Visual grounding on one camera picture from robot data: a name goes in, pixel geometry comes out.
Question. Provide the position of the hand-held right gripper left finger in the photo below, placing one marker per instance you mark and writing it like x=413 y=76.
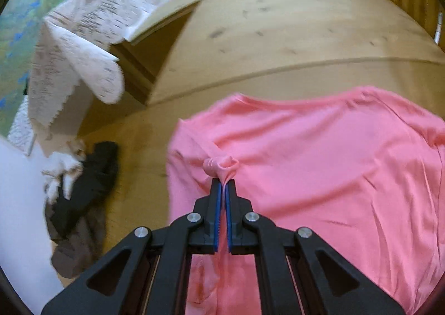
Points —
x=217 y=217

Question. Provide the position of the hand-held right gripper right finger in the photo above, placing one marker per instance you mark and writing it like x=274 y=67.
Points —
x=228 y=217

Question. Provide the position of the pink shirt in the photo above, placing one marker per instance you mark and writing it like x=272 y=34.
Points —
x=313 y=162

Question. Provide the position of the black garment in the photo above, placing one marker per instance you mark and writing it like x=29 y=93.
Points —
x=90 y=179

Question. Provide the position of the brown garment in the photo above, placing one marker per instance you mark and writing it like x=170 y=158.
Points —
x=80 y=249

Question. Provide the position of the white garment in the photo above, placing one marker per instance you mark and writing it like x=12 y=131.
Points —
x=61 y=165

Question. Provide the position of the low wooden table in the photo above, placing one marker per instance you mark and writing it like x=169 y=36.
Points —
x=139 y=57

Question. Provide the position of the landscape wall painting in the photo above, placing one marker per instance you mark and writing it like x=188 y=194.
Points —
x=34 y=22

